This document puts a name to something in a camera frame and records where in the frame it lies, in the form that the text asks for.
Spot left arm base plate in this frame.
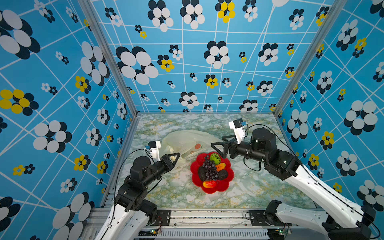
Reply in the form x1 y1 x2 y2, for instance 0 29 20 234
148 210 171 227

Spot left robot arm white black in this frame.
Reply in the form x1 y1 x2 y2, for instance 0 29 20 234
95 153 181 240

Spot yellowish printed plastic bag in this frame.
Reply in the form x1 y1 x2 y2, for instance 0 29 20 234
160 130 221 167

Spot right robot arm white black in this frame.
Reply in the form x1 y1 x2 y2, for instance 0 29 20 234
211 128 376 240

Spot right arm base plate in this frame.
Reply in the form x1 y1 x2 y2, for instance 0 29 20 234
246 210 292 228

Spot red yellow mango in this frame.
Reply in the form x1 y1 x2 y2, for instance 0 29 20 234
203 180 217 189

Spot green lime fruit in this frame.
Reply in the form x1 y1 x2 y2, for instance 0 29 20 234
210 153 221 165

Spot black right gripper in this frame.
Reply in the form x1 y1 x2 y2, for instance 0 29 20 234
212 134 269 167

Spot purple grape bunch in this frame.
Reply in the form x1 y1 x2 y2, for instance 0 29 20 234
202 156 218 181

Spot red flower-shaped plate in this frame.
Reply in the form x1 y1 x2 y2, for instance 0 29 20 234
190 152 235 194

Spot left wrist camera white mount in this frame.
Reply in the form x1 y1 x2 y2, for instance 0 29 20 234
145 141 161 163

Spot dark avocado right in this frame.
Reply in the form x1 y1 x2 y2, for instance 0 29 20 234
216 170 229 181

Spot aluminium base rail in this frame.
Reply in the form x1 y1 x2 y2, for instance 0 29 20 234
79 207 344 240

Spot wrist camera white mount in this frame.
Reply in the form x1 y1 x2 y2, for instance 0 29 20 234
145 141 161 163
229 119 247 144

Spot orange small fruit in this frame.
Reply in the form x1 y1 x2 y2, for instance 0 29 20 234
216 163 226 172

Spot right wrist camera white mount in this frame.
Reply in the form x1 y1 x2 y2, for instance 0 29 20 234
229 119 247 144

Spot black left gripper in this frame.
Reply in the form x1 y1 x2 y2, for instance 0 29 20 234
142 151 181 189

